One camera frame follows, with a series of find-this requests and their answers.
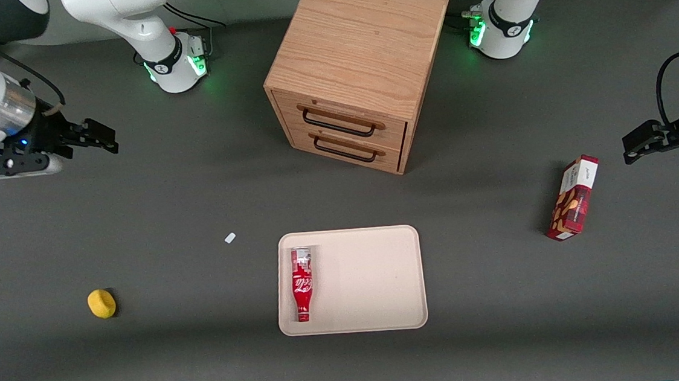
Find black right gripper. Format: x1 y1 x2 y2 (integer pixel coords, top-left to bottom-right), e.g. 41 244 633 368
1 104 120 165

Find red coca-cola bottle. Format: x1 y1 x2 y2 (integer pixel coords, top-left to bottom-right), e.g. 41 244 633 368
288 245 318 324

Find cream rectangular plastic tray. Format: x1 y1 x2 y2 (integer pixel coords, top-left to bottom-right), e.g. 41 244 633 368
272 223 430 340

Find red snack box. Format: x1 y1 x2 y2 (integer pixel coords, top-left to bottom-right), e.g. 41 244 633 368
541 153 605 243

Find yellow foam lemon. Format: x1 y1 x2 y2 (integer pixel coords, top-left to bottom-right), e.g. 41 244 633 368
87 287 118 320

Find light wooden drawer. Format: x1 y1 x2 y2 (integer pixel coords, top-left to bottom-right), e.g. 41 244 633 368
276 81 413 161
288 115 407 181

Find light wooden drawer cabinet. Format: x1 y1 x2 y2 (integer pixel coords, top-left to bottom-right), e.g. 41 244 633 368
257 0 464 185

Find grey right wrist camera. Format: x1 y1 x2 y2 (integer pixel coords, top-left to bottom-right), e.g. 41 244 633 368
0 150 65 180

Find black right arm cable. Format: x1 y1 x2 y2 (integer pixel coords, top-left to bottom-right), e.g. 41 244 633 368
0 25 67 112

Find black right base cables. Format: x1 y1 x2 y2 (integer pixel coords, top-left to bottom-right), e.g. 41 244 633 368
164 0 226 33

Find black base cables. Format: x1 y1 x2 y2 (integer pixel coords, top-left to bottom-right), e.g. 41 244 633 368
164 0 226 33
445 0 488 33

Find black left base cables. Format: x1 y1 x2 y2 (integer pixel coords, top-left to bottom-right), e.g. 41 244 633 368
445 0 488 33

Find black metal drawer handle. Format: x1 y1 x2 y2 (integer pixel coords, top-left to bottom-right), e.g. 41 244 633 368
312 127 387 168
300 99 387 143

